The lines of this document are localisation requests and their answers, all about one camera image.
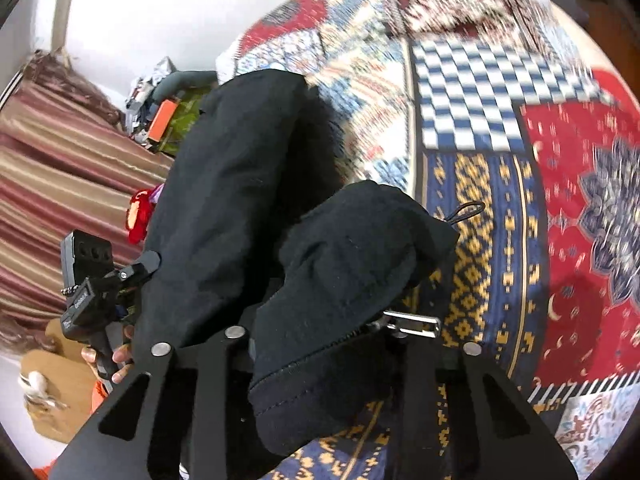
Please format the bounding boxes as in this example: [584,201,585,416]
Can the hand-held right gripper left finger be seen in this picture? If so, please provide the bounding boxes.
[47,325,261,480]

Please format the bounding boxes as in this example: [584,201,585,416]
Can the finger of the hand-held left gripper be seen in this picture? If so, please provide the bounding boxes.
[117,251,162,284]

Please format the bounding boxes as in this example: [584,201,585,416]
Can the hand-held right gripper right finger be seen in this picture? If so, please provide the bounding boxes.
[397,340,580,480]

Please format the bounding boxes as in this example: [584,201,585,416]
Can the black zip hoodie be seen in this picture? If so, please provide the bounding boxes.
[132,67,487,457]

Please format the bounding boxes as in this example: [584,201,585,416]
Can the person's left hand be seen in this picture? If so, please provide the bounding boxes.
[81,324,137,387]

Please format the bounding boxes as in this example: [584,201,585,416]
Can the red bag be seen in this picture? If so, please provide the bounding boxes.
[126,186,158,245]

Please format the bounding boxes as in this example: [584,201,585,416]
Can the brown cardboard box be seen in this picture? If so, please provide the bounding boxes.
[19,319,103,443]

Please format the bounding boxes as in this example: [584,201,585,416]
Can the striped maroon curtain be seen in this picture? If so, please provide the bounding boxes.
[0,50,175,351]

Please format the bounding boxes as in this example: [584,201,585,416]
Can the orange box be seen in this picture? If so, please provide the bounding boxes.
[149,99,180,144]

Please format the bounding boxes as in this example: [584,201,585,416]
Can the green printed box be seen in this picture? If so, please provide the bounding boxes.
[159,86,213,157]

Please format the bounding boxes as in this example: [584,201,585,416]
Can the pile of mixed clutter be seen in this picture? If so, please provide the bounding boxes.
[124,56,178,133]

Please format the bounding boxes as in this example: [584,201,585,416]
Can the patchwork printed blanket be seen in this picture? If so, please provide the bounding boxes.
[215,0,640,480]

